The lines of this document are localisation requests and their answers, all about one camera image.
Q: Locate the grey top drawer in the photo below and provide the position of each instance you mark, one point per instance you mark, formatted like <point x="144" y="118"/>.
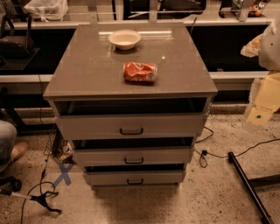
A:
<point x="137" y="118"/>

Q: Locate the grey drawer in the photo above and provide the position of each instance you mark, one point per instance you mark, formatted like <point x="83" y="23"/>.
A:
<point x="135" y="175"/>
<point x="135" y="151"/>
<point x="137" y="118"/>

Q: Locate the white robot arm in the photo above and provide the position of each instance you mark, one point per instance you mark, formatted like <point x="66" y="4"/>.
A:
<point x="264" y="98"/>

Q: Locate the grey drawer cabinet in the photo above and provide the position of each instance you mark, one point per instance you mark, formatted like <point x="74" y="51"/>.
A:
<point x="92" y="68"/>

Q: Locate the grey middle drawer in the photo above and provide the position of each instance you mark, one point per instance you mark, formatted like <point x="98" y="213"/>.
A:
<point x="135" y="151"/>

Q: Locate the grey bottom drawer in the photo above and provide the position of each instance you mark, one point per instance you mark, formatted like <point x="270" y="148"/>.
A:
<point x="135" y="175"/>

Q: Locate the crushed red soda can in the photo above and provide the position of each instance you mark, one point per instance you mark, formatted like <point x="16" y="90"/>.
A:
<point x="143" y="72"/>

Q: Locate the white paper bowl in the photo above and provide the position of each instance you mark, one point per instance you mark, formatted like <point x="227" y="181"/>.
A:
<point x="124" y="39"/>

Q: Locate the blue tape cross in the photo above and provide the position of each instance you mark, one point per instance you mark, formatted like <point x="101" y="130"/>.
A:
<point x="64" y="176"/>

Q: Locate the brown shoe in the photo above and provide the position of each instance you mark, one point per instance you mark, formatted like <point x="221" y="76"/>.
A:
<point x="19" y="150"/>

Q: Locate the black metal stand leg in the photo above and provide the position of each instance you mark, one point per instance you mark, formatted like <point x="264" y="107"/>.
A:
<point x="252" y="184"/>

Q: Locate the black grabber tool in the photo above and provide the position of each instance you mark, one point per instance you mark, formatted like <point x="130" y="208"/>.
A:
<point x="41" y="199"/>

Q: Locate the blue jeans leg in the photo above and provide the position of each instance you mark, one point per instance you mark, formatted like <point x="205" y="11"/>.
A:
<point x="8" y="135"/>

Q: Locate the white plastic bag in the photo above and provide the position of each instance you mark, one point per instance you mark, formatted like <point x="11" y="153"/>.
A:
<point x="47" y="10"/>

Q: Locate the black wire basket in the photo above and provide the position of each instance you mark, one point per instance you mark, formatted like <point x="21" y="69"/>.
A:
<point x="58" y="148"/>

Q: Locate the dark bag with handles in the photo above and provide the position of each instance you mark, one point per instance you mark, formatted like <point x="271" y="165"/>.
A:
<point x="12" y="46"/>

